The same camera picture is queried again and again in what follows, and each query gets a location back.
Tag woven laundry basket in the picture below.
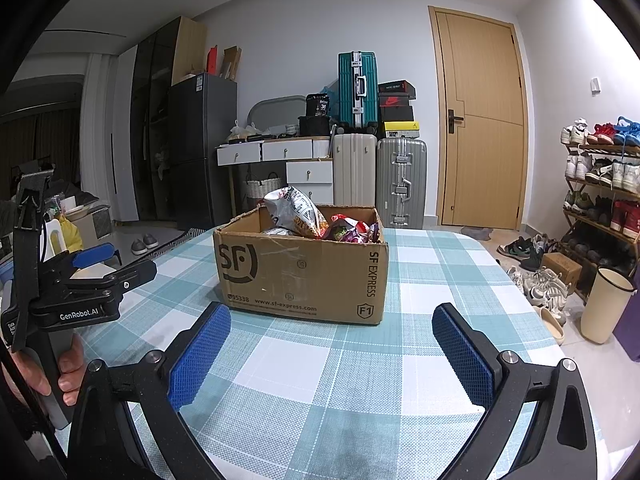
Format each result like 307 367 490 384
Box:
241 171 283 211

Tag pink purple candy bag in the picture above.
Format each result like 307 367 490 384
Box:
323 214 381 244

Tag beige hard suitcase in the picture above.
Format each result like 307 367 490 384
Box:
332 133 378 207

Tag teal white plaid tablecloth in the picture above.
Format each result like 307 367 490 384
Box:
64 226 609 480

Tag white drawer desk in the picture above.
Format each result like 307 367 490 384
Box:
217 136 333 205

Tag small cardboard box on floor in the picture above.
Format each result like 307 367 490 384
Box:
541 252 582 290

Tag wooden shoe rack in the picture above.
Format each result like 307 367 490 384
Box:
560 143 639 278

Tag teal hard suitcase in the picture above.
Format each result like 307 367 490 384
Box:
338 51 378 128

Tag black refrigerator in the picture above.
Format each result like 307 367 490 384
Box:
164 73 236 230

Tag SF Express cardboard box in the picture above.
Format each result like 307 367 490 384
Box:
213 206 390 325

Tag silver noodle snack bag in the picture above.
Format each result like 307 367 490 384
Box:
262 186 329 238

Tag cream waste bin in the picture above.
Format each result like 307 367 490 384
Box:
580 266 637 344

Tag beige foam slipper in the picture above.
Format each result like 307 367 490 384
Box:
534 307 565 346

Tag stack of shoe boxes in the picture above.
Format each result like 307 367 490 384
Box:
378 79 420 139

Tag wooden door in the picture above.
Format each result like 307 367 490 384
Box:
428 6 528 229

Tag small white red snack bag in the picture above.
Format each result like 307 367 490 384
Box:
262 226 296 236

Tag silver aluminium suitcase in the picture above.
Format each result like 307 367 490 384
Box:
375 138 427 230

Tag person's left hand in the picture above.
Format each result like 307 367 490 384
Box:
11 334 86 406

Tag grey oval mirror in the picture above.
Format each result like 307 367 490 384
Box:
247 96 306 132

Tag grey slippers pair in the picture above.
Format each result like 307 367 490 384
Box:
130 233 158 256

